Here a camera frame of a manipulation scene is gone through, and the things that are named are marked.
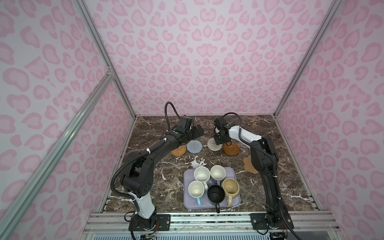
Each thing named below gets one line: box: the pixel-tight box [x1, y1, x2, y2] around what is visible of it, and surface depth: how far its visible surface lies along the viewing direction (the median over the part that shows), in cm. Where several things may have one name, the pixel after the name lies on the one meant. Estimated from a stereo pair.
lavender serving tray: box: [183, 164, 241, 214], surface depth 80 cm
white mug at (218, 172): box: [210, 164, 227, 181], surface depth 86 cm
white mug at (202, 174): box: [193, 166, 211, 191], surface depth 84 cm
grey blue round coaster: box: [186, 140, 203, 154], surface depth 103 cm
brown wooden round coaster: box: [222, 142, 239, 156], surface depth 102 cm
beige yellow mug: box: [222, 177, 240, 207], surface depth 78 cm
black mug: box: [207, 184, 226, 214], surface depth 77 cm
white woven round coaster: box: [207, 138, 223, 152], surface depth 103 cm
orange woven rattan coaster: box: [170, 145, 187, 157], surface depth 100 cm
